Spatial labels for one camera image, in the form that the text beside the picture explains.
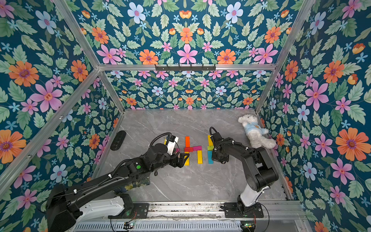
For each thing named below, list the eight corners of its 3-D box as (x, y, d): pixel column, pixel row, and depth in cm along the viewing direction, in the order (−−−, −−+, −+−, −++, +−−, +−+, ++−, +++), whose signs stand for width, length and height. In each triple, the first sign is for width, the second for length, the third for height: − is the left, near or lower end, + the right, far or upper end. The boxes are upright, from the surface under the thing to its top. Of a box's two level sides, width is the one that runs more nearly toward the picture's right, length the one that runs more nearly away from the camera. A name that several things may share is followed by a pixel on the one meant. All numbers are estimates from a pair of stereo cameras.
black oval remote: (110, 150, 99) (108, 147, 96) (120, 132, 108) (118, 130, 106) (117, 150, 99) (115, 148, 96) (126, 133, 108) (124, 130, 105)
